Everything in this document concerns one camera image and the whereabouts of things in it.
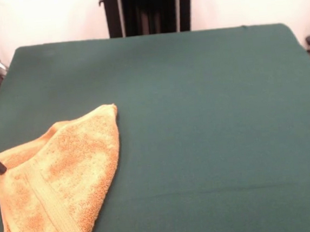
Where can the orange terry towel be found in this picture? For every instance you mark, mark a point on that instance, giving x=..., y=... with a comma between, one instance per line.
x=55, y=184

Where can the dark green table cloth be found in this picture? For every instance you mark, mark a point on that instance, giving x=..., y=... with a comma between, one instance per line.
x=198, y=117

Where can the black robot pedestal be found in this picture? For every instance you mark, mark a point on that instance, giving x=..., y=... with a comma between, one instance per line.
x=148, y=10

